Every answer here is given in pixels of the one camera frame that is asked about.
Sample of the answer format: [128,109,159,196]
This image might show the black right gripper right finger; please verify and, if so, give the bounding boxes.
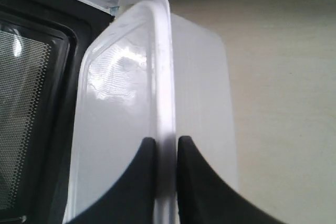
[177,136,278,223]

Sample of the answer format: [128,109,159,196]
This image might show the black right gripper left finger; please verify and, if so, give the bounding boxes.
[70,137,157,224]

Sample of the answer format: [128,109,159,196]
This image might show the white plastic lidded container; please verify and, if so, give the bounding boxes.
[64,0,239,223]

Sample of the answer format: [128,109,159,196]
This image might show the microwave door black window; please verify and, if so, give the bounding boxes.
[1,0,113,223]

